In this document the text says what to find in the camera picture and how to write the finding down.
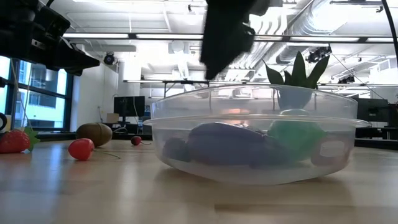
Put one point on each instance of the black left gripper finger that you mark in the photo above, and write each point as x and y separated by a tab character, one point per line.
74	60

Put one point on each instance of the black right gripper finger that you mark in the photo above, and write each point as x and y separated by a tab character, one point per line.
224	49

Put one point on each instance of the brown toy kiwi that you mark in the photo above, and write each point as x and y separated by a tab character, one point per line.
94	133

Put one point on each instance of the bright red toy cherry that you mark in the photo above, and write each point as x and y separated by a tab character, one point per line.
81	149

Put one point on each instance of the purple toy eggplant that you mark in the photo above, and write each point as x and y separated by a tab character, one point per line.
227	143

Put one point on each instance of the dark red toy cherry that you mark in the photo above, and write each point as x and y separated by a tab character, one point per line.
136	140

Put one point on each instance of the red toy strawberry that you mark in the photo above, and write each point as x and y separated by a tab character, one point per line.
14	141

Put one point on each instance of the green toy pepper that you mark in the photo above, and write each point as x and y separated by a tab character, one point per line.
295	137

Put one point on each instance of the clear plastic container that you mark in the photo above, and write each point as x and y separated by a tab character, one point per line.
248	177

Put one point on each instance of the black ceiling spotlight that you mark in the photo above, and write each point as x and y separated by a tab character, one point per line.
317	54
109	58
346	80

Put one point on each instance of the long ceiling light strip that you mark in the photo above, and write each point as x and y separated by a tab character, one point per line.
171	36

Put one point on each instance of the black framed window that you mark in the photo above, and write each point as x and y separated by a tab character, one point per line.
46	109

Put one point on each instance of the brown cardboard box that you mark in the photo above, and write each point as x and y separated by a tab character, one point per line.
112	118

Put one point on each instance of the small black computer monitor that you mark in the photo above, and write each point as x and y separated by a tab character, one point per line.
129	105

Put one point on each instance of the snake plant in white pot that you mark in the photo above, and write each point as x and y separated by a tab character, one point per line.
298	74

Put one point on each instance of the wide black computer monitor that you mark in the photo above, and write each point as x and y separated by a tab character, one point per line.
370	109

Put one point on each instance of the black office desk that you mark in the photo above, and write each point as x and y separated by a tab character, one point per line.
373	133

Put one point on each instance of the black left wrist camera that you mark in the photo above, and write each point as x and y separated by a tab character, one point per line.
54	20

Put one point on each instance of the black aluminium table frame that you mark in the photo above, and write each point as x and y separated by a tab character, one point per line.
56	136

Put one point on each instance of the silver ventilation duct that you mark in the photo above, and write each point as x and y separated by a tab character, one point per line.
311	18

